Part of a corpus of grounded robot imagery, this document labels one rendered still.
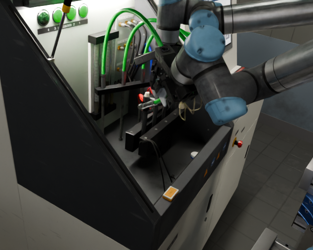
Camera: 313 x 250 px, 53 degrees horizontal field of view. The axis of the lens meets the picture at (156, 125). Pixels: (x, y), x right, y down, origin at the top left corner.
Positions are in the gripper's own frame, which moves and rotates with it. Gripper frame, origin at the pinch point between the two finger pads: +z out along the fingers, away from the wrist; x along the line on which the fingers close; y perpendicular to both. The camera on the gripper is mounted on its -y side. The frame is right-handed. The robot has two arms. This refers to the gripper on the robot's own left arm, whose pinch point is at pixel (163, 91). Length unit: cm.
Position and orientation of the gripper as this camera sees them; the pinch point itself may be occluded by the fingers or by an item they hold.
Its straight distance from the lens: 94.9
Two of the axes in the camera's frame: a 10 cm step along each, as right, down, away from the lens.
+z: -2.0, 2.3, 9.5
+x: 9.1, -3.2, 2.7
